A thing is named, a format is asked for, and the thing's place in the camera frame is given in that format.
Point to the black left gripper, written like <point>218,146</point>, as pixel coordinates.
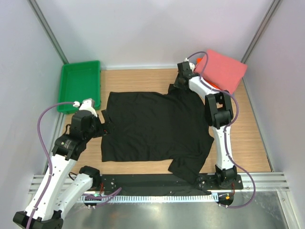
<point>105,128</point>

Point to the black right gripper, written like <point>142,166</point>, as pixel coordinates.
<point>177,85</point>

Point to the black t shirt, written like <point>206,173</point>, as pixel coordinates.
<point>150,126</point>

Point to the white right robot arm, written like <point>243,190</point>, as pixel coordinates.
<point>218,115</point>

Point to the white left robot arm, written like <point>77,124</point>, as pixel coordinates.
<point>50,206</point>

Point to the folded orange t shirt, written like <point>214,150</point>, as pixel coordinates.
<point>198,60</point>

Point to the folded salmon pink t shirt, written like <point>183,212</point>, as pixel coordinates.
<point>223,71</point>

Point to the green plastic bin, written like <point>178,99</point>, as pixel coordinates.
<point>81,81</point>

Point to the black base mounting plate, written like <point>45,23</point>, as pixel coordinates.
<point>204,181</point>

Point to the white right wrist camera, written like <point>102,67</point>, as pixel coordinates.
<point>192,66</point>

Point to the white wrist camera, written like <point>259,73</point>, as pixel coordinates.
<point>192,66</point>
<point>86,105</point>

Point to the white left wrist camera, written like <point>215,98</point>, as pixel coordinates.
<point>86,105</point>

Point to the white slotted cable duct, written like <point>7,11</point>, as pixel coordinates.
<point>150,199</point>

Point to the right aluminium corner post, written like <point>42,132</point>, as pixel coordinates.
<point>271,11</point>

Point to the aluminium corner post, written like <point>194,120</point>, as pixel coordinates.
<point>46,27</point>
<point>271,11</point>

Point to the aluminium frame rail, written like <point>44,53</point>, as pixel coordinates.
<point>264,181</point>

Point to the left aluminium corner post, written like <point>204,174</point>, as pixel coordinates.
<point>46,27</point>

